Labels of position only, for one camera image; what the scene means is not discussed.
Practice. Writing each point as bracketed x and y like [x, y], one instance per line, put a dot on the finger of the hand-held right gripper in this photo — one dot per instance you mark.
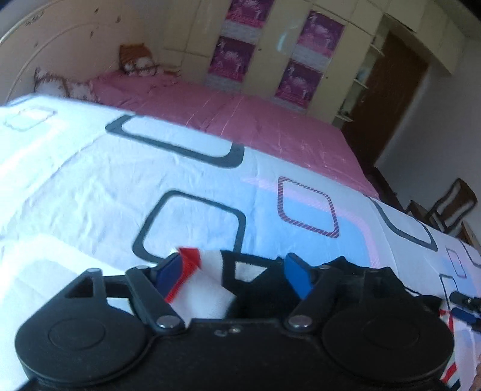
[466, 300]
[463, 315]

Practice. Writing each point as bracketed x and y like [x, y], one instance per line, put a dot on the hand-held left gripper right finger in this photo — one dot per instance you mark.
[298, 277]

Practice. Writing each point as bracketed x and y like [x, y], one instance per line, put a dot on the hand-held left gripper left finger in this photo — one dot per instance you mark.
[171, 271]

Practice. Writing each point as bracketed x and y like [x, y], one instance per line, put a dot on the striped knit sweater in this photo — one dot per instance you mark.
[210, 297]

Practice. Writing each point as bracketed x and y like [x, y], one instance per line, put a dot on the wooden chair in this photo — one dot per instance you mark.
[453, 206]

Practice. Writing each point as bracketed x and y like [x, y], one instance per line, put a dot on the patterned bed sheet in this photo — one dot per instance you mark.
[94, 188]

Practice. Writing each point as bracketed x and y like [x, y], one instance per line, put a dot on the pink bed sheet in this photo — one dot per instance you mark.
[244, 124]

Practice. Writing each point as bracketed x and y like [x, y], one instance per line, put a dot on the pink pillow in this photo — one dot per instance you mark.
[167, 77]

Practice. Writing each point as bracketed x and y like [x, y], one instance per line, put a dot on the brown wooden door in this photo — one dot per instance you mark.
[387, 101]

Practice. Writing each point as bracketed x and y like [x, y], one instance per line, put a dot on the corner shelf unit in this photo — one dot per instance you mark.
[359, 82]

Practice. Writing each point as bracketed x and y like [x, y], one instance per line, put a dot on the orange patterned cushion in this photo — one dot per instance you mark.
[139, 60]

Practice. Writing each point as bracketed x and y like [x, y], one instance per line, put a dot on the brown white patterned pillow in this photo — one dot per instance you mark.
[56, 84]

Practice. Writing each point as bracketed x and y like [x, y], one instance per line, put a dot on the cream wardrobe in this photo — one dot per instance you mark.
[278, 45]

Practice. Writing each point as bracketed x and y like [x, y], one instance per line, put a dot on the cream arched headboard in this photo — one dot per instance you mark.
[67, 34]

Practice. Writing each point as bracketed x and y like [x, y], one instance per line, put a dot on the wooden bed frame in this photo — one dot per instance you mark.
[471, 232]

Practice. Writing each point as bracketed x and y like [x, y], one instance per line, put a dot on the purple wall calendar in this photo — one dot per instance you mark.
[324, 34]
[250, 15]
[232, 62]
[300, 83]

